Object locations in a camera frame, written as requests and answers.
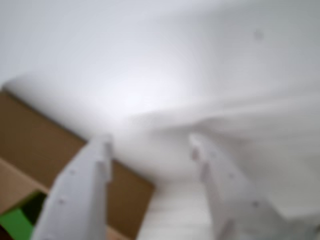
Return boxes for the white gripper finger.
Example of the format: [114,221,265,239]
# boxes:
[31,134,113,240]
[188,132,286,240]

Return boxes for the green cube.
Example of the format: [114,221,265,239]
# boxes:
[0,191,48,240]

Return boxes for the brown cardboard box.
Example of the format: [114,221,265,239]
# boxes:
[0,87,155,240]

